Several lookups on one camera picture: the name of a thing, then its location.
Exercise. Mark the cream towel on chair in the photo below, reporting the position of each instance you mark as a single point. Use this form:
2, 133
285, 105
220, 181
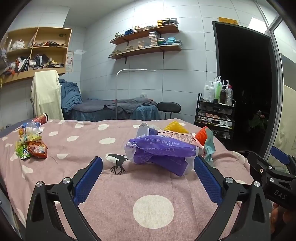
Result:
46, 94

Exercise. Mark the grey blanket on bed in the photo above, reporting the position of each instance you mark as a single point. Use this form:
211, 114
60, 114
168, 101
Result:
129, 105

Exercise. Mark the sliding glass door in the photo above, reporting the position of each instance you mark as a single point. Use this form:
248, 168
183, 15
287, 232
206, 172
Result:
284, 43

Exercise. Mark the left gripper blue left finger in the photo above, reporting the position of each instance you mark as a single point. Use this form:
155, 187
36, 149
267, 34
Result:
85, 179

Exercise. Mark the green snack bag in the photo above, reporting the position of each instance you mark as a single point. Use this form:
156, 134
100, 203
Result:
22, 146

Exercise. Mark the orange foam fruit net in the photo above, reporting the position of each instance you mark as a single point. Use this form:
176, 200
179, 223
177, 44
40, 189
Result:
202, 136

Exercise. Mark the light blue paper wrapper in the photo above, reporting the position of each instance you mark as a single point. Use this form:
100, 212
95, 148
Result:
209, 147

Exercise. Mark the white purple paper cup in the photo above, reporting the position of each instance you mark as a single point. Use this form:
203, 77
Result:
147, 130

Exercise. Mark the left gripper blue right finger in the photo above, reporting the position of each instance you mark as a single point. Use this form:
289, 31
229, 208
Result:
208, 180

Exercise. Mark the blue crumpled sheets pile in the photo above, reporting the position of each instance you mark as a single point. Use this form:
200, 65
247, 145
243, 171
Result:
70, 95

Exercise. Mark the white arc lamp pole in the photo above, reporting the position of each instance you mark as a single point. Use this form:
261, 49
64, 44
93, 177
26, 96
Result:
122, 84

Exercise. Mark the crumpled plastic bottle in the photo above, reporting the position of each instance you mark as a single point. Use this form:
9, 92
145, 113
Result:
30, 128

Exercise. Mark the blue massage bed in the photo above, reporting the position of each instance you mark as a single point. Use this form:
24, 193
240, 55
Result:
93, 110

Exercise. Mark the wooden wall shelf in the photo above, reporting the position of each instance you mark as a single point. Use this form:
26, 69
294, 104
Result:
165, 26
176, 47

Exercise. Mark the red chip can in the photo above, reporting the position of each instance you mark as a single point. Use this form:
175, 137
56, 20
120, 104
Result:
42, 119

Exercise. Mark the dark brown pump bottle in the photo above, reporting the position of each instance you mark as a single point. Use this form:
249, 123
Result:
223, 95

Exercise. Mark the wooden cubby shelf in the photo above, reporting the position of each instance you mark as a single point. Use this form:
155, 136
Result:
27, 51

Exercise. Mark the pink polka dot blanket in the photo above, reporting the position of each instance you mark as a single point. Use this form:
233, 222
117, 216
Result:
128, 201

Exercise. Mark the green pump bottle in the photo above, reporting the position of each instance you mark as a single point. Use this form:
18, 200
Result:
217, 84

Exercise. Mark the pink snack wrapper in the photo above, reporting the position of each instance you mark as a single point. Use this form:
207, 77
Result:
184, 137

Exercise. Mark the lower wooden wall shelf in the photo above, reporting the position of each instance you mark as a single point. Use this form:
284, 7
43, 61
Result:
176, 47

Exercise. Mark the person's right hand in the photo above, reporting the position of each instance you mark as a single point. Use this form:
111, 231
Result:
282, 223

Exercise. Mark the purple tissue pack wrapper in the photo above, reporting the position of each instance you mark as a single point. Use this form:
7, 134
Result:
174, 155

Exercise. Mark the white lotion bottle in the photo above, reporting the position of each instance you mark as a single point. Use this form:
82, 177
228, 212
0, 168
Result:
209, 92

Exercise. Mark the wall poster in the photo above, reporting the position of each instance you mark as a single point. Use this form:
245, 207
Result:
69, 61

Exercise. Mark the yellow door sign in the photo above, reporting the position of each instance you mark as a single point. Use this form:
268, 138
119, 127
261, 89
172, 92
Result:
227, 20

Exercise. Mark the yellow foam fruit net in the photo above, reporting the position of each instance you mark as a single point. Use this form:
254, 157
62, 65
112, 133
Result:
175, 126

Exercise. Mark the red snack bag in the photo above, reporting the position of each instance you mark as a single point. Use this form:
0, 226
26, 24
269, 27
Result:
38, 149

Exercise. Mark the clear bottle red cap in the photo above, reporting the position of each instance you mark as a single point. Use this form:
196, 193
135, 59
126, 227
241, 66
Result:
229, 95

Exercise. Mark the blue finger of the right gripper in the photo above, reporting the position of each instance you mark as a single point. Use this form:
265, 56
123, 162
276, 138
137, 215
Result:
279, 155

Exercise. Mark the black mesh trolley cart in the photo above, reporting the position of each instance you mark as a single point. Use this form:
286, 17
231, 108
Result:
216, 116

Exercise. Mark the upper wooden wall shelf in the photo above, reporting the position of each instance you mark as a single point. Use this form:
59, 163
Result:
165, 26

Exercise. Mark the potted plant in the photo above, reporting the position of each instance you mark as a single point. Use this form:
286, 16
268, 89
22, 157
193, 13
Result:
259, 121

